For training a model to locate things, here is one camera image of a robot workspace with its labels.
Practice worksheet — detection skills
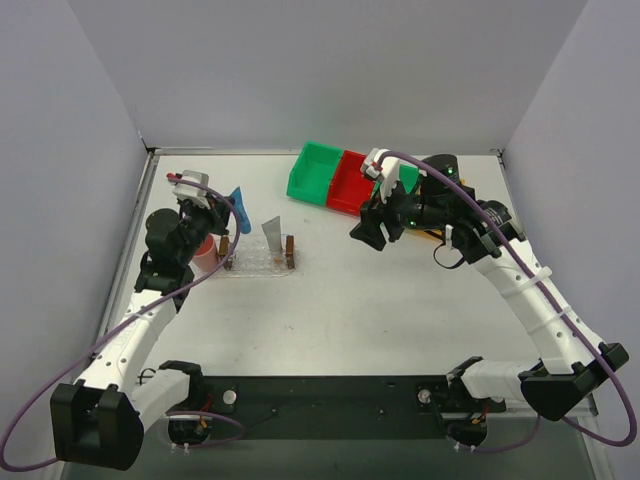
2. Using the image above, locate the pink cup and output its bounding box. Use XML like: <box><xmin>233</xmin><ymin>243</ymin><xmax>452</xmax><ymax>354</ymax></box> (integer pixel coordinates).
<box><xmin>191</xmin><ymin>234</ymin><xmax>219</xmax><ymax>273</ymax></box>

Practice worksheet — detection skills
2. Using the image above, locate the far green bin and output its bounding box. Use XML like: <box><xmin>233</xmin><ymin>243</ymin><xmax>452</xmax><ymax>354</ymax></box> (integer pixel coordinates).
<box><xmin>286</xmin><ymin>141</ymin><xmax>343</xmax><ymax>206</ymax></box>

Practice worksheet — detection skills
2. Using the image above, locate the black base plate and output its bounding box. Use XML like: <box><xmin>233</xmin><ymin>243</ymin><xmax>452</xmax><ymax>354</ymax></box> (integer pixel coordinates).
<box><xmin>167</xmin><ymin>375</ymin><xmax>506</xmax><ymax>446</ymax></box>

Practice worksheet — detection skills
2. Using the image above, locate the green bin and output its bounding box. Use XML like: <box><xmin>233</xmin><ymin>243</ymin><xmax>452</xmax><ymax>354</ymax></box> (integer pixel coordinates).
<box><xmin>399</xmin><ymin>164</ymin><xmax>420</xmax><ymax>193</ymax></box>
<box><xmin>286</xmin><ymin>141</ymin><xmax>343</xmax><ymax>206</ymax></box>

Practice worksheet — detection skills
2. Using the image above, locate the clear rack with brown ends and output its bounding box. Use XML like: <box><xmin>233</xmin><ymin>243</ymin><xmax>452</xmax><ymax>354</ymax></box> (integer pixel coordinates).
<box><xmin>219</xmin><ymin>235</ymin><xmax>299</xmax><ymax>278</ymax></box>

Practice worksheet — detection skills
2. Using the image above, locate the blue toothpaste tube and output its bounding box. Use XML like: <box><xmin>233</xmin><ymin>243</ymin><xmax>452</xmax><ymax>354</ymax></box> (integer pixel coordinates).
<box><xmin>229</xmin><ymin>187</ymin><xmax>252</xmax><ymax>235</ymax></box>

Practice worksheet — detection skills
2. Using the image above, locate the red bin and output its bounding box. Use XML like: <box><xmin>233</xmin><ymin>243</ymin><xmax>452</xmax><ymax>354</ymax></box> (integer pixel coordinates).
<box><xmin>326</xmin><ymin>150</ymin><xmax>374</xmax><ymax>216</ymax></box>

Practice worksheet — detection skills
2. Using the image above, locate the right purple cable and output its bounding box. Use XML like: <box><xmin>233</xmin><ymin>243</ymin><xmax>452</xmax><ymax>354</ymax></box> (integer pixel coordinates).
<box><xmin>372</xmin><ymin>149</ymin><xmax>639</xmax><ymax>454</ymax></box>

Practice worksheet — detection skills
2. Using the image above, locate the clear textured acrylic tray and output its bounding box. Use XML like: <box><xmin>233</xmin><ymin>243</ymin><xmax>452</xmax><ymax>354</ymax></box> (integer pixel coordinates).
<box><xmin>191</xmin><ymin>234</ymin><xmax>299</xmax><ymax>278</ymax></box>

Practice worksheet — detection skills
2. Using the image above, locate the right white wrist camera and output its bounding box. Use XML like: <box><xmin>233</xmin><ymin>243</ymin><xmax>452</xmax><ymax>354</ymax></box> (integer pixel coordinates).
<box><xmin>360</xmin><ymin>148</ymin><xmax>400</xmax><ymax>204</ymax></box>

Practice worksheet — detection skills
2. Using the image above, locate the yellow bin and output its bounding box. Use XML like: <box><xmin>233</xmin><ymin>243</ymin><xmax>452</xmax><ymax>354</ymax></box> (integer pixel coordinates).
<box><xmin>421</xmin><ymin>230</ymin><xmax>444</xmax><ymax>242</ymax></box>

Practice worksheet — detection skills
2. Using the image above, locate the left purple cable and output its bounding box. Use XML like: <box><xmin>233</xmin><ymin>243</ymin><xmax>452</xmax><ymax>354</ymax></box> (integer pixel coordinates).
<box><xmin>0</xmin><ymin>172</ymin><xmax>246</xmax><ymax>472</ymax></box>

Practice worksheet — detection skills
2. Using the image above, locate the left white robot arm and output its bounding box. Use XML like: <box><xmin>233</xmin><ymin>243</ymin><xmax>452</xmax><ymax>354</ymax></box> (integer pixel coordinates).
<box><xmin>50</xmin><ymin>194</ymin><xmax>235</xmax><ymax>470</ymax></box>

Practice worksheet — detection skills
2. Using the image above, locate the purple cable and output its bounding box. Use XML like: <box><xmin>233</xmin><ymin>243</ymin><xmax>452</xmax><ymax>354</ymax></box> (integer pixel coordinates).
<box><xmin>372</xmin><ymin>149</ymin><xmax>639</xmax><ymax>454</ymax></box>
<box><xmin>0</xmin><ymin>172</ymin><xmax>246</xmax><ymax>472</ymax></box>

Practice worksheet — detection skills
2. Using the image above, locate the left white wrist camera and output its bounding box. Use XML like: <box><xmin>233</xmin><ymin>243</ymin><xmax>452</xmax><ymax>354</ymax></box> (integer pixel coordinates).
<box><xmin>166</xmin><ymin>170</ymin><xmax>210</xmax><ymax>209</ymax></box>

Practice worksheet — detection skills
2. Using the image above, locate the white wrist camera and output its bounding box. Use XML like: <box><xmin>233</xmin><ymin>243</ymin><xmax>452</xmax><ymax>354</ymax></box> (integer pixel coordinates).
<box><xmin>166</xmin><ymin>170</ymin><xmax>210</xmax><ymax>209</ymax></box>
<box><xmin>360</xmin><ymin>148</ymin><xmax>400</xmax><ymax>204</ymax></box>

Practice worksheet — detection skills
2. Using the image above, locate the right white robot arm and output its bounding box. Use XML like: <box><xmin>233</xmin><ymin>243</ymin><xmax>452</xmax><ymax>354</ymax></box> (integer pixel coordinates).
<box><xmin>350</xmin><ymin>149</ymin><xmax>629</xmax><ymax>421</ymax></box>

